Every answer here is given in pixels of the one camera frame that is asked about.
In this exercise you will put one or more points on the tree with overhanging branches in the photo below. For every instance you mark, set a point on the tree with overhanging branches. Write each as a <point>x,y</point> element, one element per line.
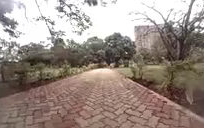
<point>0,16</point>

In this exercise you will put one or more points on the grass lawn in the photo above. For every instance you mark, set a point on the grass lawn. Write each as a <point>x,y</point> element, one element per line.
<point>153,71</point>

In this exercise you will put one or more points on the grey building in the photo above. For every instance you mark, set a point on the grey building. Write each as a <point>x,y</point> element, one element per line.
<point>146,38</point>

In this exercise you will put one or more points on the row of small shrubs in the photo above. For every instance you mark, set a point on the row of small shrubs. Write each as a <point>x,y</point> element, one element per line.
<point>136,68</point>
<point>65,70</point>

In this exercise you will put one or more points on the red brick path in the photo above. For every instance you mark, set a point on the red brick path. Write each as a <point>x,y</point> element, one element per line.
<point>96,100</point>

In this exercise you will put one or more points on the pale kerb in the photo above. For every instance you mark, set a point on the pale kerb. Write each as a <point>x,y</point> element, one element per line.
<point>203,117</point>

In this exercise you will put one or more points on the bare brown soil strip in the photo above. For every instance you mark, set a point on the bare brown soil strip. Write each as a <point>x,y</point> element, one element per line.
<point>203,103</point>
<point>3,90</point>

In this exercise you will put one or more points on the bare-branched tree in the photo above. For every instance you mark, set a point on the bare-branched tree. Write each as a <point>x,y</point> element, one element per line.
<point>181,46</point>

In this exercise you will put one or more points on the group of leafy green trees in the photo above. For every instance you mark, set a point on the group of leafy green trees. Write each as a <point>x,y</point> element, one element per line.
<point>118,46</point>

